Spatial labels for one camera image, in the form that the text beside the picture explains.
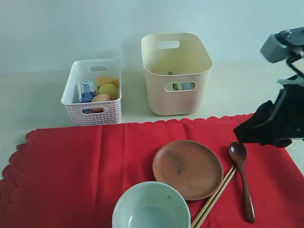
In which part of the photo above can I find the left bamboo chopstick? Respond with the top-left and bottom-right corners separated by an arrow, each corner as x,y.
190,165 -> 235,228

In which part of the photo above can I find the dark wooden spoon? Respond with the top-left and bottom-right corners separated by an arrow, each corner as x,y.
228,142 -> 256,223

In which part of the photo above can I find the white perforated plastic basket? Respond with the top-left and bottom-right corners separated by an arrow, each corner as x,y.
61,59 -> 122,126

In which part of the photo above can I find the brown egg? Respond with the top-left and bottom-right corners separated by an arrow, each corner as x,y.
92,94 -> 111,113

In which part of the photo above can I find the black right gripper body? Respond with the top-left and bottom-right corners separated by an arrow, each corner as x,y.
268,47 -> 304,148

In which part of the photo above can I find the yellow cheese wedge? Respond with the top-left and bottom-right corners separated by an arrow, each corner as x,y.
96,76 -> 119,88

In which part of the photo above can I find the cream plastic bin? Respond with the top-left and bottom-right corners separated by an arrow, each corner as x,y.
141,33 -> 213,115

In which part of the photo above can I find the brown wooden plate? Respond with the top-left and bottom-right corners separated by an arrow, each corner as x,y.
152,140 -> 224,201

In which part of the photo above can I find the pale green ceramic bowl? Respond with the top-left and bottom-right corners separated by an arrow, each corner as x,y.
112,181 -> 191,228

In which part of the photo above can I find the red scalloped table cloth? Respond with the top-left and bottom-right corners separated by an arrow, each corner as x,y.
0,115 -> 304,228

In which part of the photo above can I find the yellow lemon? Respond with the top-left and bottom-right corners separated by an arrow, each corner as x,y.
98,83 -> 118,100

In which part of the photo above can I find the blue white milk carton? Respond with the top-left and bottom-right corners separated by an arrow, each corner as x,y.
77,81 -> 97,103

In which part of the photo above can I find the stainless steel cup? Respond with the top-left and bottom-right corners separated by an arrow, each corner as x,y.
172,82 -> 196,91

